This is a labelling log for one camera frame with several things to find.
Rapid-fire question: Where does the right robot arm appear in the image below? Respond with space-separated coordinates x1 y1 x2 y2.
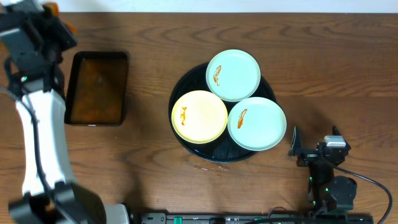
288 126 357 217

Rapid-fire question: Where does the light blue plate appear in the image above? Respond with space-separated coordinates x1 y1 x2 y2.
205 49 261 102
228 97 287 151

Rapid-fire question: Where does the orange green sponge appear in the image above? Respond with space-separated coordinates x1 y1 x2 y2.
43 2 76 34

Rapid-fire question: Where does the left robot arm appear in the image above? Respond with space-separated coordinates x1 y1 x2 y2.
1 0 132 224

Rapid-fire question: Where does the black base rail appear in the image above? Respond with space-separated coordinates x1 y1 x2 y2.
131 212 374 224

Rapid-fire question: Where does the yellow plate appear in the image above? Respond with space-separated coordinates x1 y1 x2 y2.
170 90 228 144

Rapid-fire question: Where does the black rectangular water tray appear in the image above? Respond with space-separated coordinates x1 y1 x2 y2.
65 51 129 126

